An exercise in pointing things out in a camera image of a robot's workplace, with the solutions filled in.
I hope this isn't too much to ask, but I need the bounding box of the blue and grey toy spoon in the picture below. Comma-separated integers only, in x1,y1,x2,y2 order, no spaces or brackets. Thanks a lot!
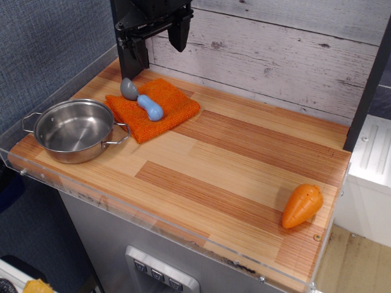
120,78,164,121

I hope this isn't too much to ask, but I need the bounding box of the dark right shelf post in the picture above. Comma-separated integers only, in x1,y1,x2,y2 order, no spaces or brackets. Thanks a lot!
337,1,390,151

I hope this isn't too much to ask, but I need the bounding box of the yellow object at corner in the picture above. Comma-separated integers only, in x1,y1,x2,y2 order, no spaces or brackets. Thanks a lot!
23,279,54,293

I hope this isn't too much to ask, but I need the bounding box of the silver dispenser button panel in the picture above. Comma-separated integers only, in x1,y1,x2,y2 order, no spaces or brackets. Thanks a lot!
125,245,200,292

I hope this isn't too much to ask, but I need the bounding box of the dark shelf post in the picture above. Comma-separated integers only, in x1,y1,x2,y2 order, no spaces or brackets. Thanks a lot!
110,0,143,80
337,1,390,151

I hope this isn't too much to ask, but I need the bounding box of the clear acrylic guard rail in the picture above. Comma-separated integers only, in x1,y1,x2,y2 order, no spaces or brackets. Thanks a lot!
0,45,352,293

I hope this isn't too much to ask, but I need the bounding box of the silver toy fridge cabinet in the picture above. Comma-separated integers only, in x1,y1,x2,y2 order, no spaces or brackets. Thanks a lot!
60,192,313,292

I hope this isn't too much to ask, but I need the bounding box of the orange knitted rag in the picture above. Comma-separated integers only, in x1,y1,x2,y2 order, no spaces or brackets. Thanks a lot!
105,78,200,143

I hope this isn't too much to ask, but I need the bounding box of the stainless steel pot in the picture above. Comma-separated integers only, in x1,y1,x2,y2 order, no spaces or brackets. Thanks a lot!
21,99,131,164

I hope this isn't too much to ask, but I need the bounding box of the orange toy carrot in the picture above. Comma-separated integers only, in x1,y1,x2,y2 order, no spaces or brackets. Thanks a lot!
282,184,324,229

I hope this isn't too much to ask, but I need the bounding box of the white ribbed side box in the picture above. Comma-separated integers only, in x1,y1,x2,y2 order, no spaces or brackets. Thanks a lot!
334,115,390,247

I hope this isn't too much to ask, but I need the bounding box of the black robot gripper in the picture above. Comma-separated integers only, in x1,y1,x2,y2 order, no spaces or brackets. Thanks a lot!
115,0,193,68

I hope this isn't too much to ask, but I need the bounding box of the dark left shelf post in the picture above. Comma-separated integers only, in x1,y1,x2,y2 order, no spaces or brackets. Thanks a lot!
110,0,143,80

